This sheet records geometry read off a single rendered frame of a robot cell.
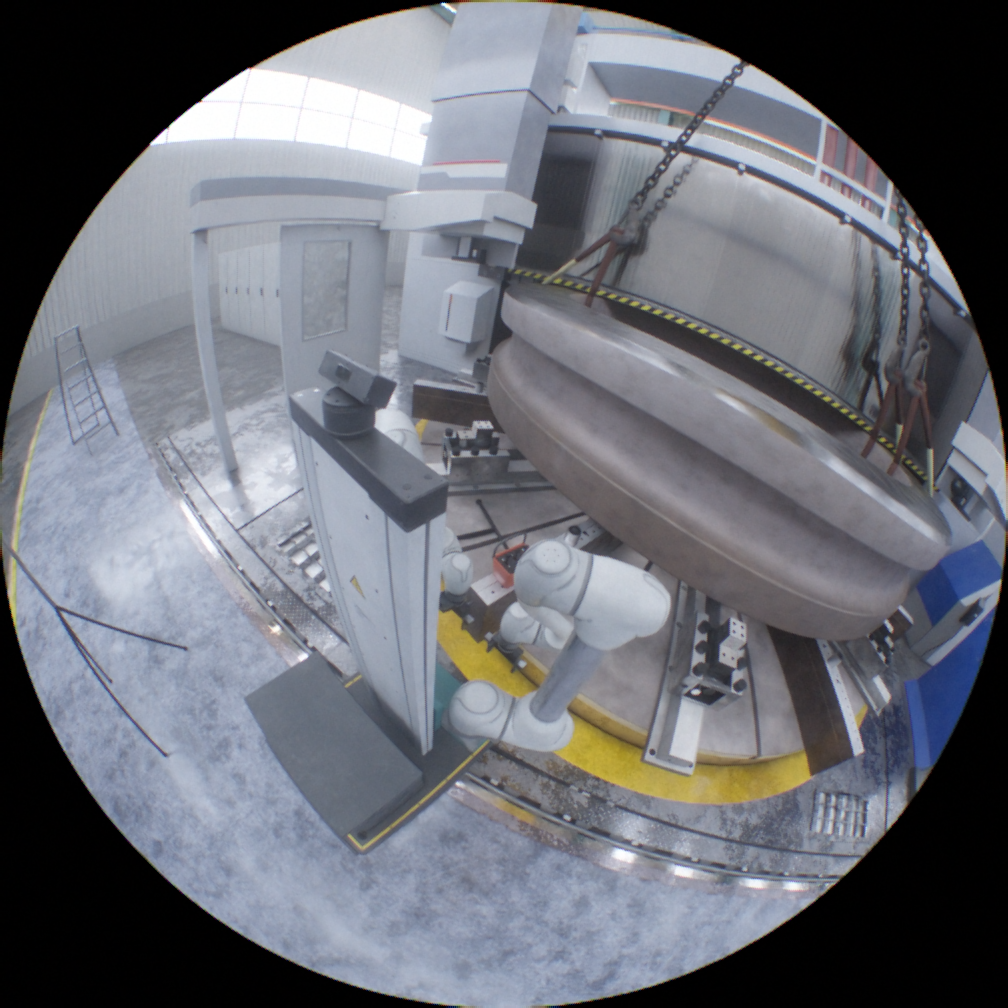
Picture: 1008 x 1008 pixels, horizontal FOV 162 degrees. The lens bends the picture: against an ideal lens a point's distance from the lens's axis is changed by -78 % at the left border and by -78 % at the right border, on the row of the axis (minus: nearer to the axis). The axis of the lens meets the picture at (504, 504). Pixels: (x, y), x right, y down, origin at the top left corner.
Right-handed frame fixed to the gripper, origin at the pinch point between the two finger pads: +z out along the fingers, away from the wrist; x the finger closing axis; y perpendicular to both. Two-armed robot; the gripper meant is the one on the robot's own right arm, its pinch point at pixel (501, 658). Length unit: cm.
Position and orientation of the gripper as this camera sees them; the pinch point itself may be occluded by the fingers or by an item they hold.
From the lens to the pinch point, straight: 150.3
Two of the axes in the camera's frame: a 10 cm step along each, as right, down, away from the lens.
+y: -6.4, 4.0, -6.6
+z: -1.8, 7.6, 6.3
